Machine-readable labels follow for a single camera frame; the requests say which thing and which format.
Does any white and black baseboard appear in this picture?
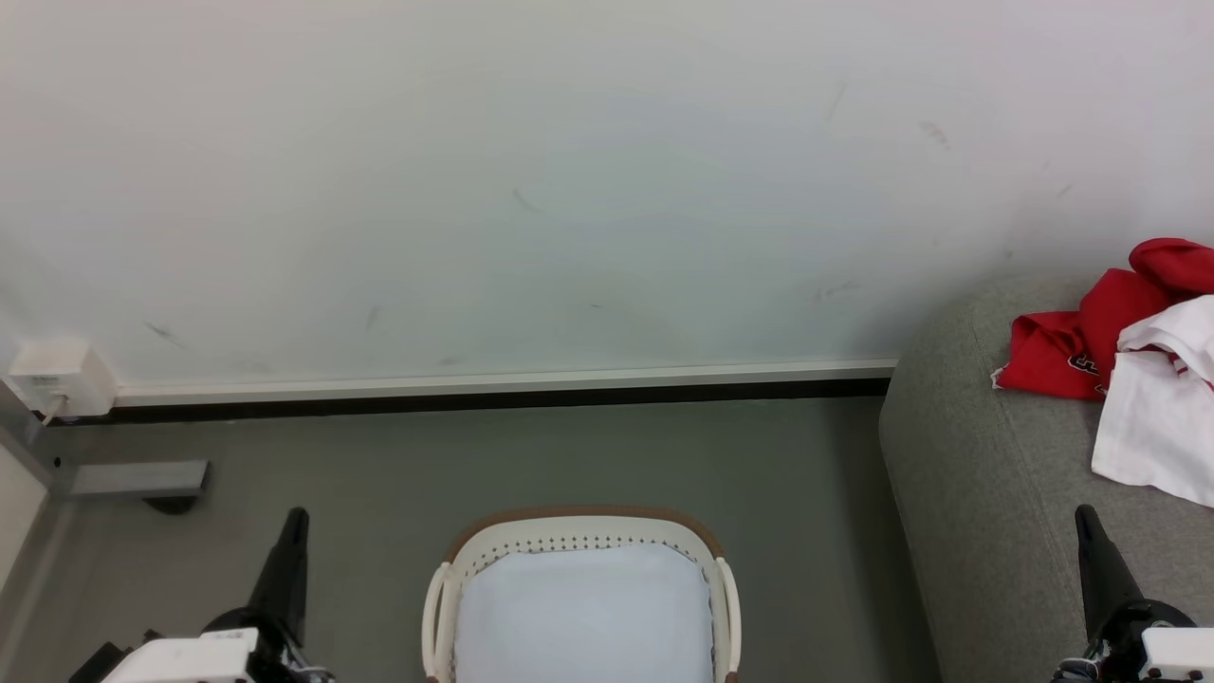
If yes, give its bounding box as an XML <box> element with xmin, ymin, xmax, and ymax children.
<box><xmin>47</xmin><ymin>358</ymin><xmax>898</xmax><ymax>426</ymax></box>

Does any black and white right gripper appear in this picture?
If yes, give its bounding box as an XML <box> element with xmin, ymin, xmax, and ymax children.
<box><xmin>1076</xmin><ymin>505</ymin><xmax>1214</xmax><ymax>683</ymax></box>

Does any cream plastic laundry basket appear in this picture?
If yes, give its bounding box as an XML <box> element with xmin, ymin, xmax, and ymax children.
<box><xmin>422</xmin><ymin>506</ymin><xmax>743</xmax><ymax>683</ymax></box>

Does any grey metal frame with caster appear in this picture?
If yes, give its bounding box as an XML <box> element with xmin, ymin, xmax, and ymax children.
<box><xmin>0</xmin><ymin>379</ymin><xmax>211</xmax><ymax>518</ymax></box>

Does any grey fabric sofa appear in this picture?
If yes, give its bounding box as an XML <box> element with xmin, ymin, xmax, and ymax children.
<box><xmin>877</xmin><ymin>273</ymin><xmax>1214</xmax><ymax>683</ymax></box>

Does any white garment with red stripes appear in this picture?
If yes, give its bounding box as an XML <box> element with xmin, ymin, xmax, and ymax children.
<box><xmin>1091</xmin><ymin>296</ymin><xmax>1214</xmax><ymax>508</ymax></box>

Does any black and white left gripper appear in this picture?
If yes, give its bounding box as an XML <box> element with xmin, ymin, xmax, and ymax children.
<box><xmin>100</xmin><ymin>507</ymin><xmax>333</xmax><ymax>683</ymax></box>

